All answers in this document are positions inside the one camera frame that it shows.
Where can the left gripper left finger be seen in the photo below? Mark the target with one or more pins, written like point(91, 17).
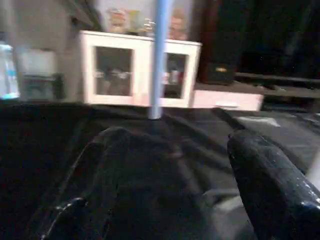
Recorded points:
point(85, 190)

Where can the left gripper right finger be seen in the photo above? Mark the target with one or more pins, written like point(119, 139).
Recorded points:
point(275, 190)

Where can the black work mat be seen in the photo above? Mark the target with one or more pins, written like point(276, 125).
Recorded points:
point(165, 160)

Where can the white drawer unit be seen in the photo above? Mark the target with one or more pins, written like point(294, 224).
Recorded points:
point(227, 99)

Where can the white glass door cabinet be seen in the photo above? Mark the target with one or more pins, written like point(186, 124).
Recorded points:
point(115, 70)

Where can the white box appliance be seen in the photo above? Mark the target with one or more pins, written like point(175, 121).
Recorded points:
point(37, 72)

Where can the grey window curtain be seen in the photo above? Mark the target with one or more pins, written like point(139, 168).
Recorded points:
point(82, 12)

